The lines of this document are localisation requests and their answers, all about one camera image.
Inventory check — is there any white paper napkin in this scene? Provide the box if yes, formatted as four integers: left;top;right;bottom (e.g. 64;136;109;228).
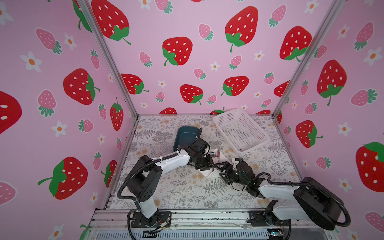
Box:
200;149;231;178

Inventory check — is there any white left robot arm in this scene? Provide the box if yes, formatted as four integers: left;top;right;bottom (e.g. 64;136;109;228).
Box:
117;138;214;221

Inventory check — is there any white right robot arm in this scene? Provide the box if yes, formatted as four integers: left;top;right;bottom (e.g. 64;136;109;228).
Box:
214;158;352;231

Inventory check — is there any teal plastic tray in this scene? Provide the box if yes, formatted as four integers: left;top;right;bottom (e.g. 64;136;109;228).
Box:
173;126;203;152

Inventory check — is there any white perforated plastic basket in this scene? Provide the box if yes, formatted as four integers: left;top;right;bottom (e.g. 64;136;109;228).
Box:
213;109;270;155

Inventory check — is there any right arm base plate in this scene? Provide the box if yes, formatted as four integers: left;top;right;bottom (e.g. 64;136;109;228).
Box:
247;211;290;227

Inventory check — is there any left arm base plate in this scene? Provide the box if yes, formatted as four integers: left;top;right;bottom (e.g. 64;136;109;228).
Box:
130;211;172;228

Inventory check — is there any black corrugated right cable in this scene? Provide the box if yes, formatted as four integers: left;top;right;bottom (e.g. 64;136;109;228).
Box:
233;157;352;228

